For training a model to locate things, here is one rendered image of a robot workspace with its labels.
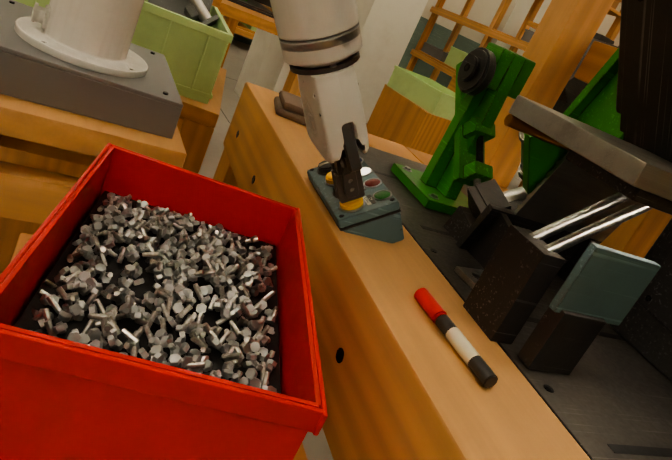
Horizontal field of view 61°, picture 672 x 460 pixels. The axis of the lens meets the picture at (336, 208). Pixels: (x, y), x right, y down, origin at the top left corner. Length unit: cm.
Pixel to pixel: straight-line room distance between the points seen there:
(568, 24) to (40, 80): 107
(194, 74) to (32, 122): 59
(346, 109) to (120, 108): 40
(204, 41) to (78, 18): 49
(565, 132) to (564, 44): 94
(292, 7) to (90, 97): 40
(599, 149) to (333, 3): 27
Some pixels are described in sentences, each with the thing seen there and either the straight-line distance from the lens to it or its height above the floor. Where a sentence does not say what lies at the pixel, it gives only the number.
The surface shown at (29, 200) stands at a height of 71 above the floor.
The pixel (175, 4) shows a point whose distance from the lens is 161.
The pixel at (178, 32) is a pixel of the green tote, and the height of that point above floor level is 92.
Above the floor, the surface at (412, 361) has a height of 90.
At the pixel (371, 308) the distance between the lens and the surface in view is 57.
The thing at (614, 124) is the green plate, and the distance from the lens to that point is 73.
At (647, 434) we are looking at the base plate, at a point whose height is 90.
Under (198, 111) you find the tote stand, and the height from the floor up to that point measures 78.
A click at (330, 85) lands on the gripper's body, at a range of 58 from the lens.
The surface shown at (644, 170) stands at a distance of 45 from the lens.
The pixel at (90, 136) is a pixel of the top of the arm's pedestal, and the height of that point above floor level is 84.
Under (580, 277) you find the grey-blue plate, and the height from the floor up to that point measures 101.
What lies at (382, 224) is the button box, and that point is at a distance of 70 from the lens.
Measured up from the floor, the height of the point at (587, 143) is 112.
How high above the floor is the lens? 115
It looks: 20 degrees down
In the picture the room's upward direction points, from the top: 25 degrees clockwise
